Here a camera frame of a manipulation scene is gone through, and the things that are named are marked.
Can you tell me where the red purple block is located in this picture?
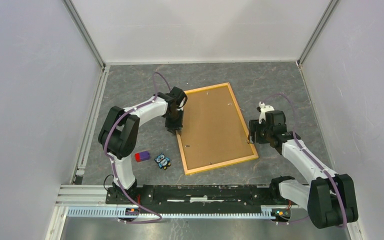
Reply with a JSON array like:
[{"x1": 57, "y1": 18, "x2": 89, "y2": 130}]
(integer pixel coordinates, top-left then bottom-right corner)
[{"x1": 134, "y1": 150, "x2": 151, "y2": 163}]

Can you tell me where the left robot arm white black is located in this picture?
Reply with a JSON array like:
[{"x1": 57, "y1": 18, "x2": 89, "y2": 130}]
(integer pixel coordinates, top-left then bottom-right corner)
[{"x1": 98, "y1": 87, "x2": 188, "y2": 204}]

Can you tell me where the aluminium corner post left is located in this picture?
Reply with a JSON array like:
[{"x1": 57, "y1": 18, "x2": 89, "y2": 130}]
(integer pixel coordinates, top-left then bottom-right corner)
[{"x1": 62, "y1": 0, "x2": 106, "y2": 70}]

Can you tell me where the brown cardboard backing board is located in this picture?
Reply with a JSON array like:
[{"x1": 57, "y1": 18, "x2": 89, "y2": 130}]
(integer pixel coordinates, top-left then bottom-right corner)
[{"x1": 178, "y1": 86, "x2": 255, "y2": 172}]

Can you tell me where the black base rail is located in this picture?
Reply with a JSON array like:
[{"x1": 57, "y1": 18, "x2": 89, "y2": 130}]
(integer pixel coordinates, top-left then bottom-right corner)
[{"x1": 105, "y1": 184, "x2": 291, "y2": 215}]

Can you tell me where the aluminium corner post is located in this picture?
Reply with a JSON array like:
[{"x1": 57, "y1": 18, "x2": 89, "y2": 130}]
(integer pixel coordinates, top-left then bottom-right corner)
[
  {"x1": 296, "y1": 0, "x2": 340, "y2": 68},
  {"x1": 62, "y1": 0, "x2": 106, "y2": 70}
]

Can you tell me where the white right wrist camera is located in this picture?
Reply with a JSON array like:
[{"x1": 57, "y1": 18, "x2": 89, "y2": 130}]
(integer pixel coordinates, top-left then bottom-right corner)
[{"x1": 257, "y1": 101, "x2": 275, "y2": 124}]

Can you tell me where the blue owl figure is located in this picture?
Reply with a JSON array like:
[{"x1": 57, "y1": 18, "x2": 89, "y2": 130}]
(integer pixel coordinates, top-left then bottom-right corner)
[{"x1": 154, "y1": 153, "x2": 171, "y2": 170}]

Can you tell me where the aluminium corner post right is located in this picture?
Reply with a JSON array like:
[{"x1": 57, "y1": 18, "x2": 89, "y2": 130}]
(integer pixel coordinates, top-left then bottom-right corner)
[{"x1": 296, "y1": 0, "x2": 340, "y2": 68}]

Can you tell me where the aluminium frame rail front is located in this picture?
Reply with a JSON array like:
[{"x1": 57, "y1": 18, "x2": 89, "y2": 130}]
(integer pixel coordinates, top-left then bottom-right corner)
[{"x1": 45, "y1": 184, "x2": 364, "y2": 240}]

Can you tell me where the yellow wooden picture frame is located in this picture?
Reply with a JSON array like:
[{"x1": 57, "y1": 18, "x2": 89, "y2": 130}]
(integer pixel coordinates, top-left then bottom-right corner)
[{"x1": 176, "y1": 82, "x2": 260, "y2": 176}]

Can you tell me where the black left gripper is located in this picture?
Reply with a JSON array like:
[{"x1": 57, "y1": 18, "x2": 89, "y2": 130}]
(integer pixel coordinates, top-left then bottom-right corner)
[{"x1": 164, "y1": 108, "x2": 184, "y2": 136}]

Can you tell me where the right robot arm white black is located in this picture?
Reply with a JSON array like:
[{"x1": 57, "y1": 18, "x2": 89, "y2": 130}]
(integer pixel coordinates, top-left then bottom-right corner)
[{"x1": 248, "y1": 106, "x2": 359, "y2": 229}]

